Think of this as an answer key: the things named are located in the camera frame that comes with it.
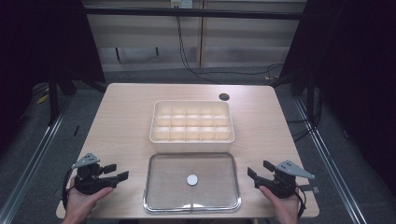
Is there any clear plastic box lid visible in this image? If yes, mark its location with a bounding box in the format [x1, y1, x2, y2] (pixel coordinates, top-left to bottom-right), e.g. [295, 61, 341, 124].
[142, 151, 243, 216]

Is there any black curtain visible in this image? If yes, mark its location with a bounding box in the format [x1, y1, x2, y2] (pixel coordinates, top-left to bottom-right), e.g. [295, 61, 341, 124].
[0, 0, 106, 157]
[278, 0, 396, 200]

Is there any person's right hand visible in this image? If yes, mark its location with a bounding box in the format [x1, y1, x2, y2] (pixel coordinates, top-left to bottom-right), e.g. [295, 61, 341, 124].
[258, 185, 302, 224]

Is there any white wall power outlet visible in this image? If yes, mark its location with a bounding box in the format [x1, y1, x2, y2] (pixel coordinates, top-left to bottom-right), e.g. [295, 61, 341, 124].
[170, 0, 194, 9]

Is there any silver floor rail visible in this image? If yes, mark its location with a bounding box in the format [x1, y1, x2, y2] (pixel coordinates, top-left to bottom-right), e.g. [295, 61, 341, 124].
[293, 96, 370, 224]
[0, 101, 71, 224]

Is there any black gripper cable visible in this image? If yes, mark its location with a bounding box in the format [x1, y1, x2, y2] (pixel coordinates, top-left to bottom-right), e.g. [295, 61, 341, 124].
[293, 184, 308, 218]
[61, 167, 75, 210]

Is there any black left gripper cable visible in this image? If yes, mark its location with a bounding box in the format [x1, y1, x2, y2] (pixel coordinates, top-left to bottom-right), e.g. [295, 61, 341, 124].
[61, 167, 75, 210]

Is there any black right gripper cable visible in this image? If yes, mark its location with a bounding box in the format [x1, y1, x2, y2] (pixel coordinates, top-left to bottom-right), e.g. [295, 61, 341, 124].
[293, 184, 308, 218]

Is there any black floor cable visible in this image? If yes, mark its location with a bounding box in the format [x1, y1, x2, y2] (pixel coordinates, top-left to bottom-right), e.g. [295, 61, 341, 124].
[186, 63, 285, 82]

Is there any yellow floor object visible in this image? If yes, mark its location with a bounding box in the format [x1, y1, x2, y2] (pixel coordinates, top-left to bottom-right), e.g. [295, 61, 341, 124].
[35, 92, 50, 105]

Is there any black hanging power cable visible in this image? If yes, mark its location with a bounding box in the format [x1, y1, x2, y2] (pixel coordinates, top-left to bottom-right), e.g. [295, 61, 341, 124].
[175, 7, 222, 86]

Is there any white compartment storage box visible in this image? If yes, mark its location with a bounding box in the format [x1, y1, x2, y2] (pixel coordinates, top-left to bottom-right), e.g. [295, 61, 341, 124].
[148, 99, 235, 154]

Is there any black horizontal metal bar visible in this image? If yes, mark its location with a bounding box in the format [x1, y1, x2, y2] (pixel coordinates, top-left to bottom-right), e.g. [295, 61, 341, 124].
[83, 7, 308, 21]

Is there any black metal stand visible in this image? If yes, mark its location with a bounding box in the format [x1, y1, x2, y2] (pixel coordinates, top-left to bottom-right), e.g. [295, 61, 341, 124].
[266, 68, 317, 118]
[46, 72, 107, 127]

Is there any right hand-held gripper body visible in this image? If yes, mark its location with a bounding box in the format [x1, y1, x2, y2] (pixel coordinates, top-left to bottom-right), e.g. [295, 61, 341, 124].
[263, 160, 320, 200]

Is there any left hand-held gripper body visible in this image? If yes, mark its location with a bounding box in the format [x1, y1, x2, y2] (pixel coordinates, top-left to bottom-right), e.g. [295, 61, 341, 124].
[70, 152, 120, 196]

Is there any person's left hand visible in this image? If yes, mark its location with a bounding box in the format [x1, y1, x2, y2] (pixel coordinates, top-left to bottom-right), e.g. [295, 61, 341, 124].
[61, 177, 115, 224]

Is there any black cable bundle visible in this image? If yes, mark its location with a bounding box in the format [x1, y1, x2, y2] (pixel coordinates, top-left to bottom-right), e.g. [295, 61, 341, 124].
[285, 88, 324, 144]

